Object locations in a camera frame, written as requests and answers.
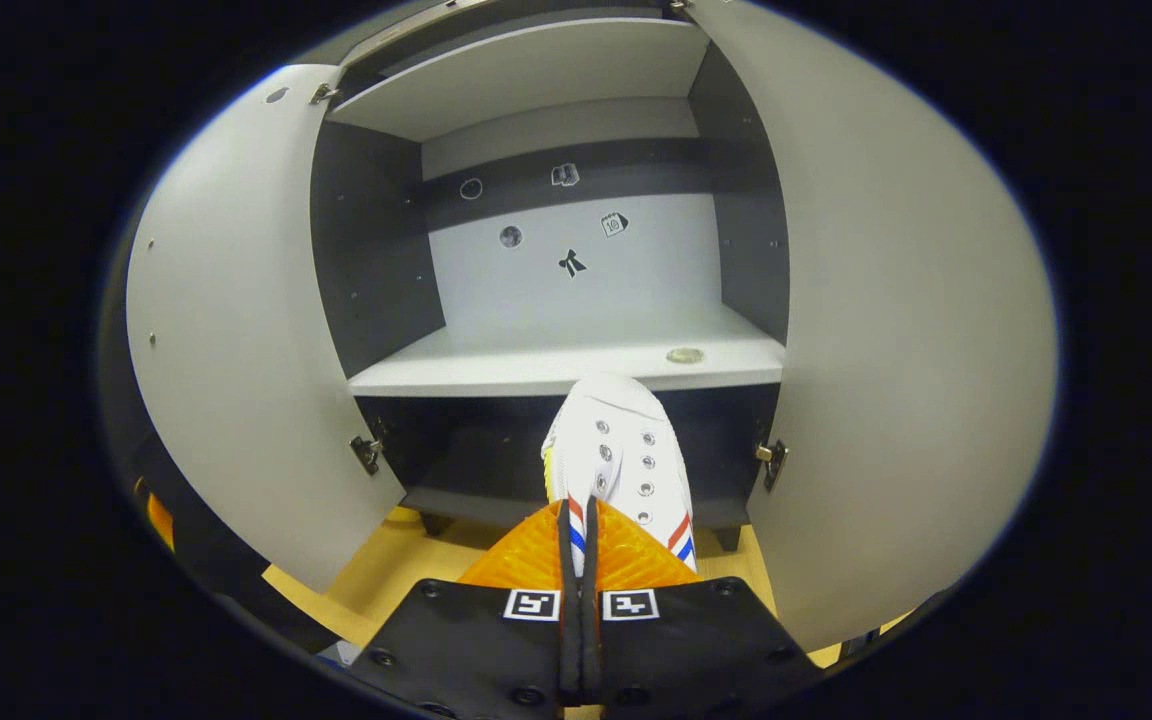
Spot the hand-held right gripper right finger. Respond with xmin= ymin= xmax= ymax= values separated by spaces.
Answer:
xmin=584 ymin=495 xmax=824 ymax=717

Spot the grey shoe cabinet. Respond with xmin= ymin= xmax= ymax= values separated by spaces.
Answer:
xmin=311 ymin=0 xmax=792 ymax=551

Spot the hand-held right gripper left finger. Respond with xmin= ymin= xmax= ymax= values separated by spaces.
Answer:
xmin=351 ymin=495 xmax=583 ymax=720

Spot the grey door with bar handle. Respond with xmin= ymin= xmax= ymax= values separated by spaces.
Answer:
xmin=126 ymin=65 xmax=407 ymax=594

